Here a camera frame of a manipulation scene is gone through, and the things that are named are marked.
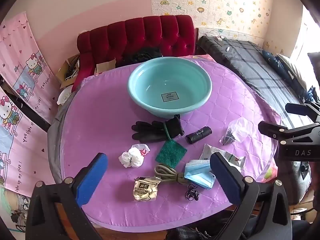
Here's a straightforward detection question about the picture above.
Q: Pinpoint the black garbage bag roll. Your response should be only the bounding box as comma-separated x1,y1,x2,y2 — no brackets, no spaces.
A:
185,127,212,145

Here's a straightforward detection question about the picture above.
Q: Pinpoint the snack packet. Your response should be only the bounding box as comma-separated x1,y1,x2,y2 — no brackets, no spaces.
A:
132,176,162,202

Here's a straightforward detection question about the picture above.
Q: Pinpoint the navy star print pillow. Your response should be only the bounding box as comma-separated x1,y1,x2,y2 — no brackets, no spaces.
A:
261,50,298,90

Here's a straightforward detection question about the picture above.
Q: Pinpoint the pink cartoon cat curtain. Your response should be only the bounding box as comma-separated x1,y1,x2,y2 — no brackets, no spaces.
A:
0,85,57,198
0,11,60,125

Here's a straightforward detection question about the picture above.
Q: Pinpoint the brown paper bag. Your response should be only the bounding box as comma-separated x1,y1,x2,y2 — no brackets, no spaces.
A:
94,58,117,75

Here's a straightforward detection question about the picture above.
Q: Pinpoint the white green packet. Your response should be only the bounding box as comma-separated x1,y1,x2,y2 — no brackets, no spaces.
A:
200,144,246,173

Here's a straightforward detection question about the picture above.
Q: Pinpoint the purple quilted mat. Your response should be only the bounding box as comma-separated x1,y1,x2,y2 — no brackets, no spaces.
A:
60,55,283,233

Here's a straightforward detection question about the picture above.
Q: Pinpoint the person's right forearm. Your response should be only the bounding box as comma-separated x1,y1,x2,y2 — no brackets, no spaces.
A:
309,161,320,202

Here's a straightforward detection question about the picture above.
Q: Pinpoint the black quilted bag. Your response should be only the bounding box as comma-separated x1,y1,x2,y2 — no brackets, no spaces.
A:
172,226,215,240

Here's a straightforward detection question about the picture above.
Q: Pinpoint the red velvet sofa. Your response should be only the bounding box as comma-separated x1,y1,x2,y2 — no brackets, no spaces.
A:
77,15,196,90

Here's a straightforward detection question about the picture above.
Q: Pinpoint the blue face mask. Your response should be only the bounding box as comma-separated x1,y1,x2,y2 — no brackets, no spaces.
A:
184,159,213,181
186,172,217,189

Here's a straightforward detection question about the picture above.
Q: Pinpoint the cream pillow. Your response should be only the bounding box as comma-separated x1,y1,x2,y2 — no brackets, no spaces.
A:
276,54,313,98

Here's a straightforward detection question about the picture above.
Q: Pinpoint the green scouring pad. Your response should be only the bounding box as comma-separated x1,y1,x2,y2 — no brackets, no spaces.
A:
155,140,187,167

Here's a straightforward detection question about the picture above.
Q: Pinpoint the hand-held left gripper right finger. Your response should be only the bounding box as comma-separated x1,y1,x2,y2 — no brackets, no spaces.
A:
209,152,293,240

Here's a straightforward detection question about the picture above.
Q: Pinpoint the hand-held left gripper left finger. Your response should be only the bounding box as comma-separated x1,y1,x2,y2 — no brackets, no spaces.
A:
26,152,108,240

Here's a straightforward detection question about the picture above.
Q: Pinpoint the teal plastic basin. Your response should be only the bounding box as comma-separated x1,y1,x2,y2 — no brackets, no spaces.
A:
128,57,213,118

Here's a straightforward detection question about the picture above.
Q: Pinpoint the white cable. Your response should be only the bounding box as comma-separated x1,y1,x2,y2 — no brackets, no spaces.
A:
209,29,241,42

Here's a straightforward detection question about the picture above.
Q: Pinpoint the black fuzzy cloth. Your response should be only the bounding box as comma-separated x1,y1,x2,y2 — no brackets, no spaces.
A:
121,46,163,67

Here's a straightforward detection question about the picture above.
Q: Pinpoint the white plastic bag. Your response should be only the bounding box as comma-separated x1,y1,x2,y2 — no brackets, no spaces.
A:
119,144,150,168

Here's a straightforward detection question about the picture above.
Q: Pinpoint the white plastic bowl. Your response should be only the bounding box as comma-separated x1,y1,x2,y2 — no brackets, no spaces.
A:
57,85,75,105

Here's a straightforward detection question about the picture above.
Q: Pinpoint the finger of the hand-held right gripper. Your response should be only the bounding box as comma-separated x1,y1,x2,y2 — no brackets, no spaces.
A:
258,121,320,143
285,102,320,123

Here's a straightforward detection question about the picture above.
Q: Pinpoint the blue cloth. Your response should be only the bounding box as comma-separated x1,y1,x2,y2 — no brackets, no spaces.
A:
304,86,320,103

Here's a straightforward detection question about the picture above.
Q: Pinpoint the clear plastic bag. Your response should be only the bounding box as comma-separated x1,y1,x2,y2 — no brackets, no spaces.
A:
219,118,250,146

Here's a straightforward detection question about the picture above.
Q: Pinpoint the pink printed sheet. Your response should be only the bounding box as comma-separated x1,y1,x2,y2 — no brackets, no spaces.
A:
257,155,279,184

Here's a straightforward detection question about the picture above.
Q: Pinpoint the olive rope bundle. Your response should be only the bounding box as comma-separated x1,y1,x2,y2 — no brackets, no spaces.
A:
154,163,192,186

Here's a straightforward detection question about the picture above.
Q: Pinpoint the cardboard box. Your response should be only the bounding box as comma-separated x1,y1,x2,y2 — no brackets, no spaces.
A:
55,54,83,89

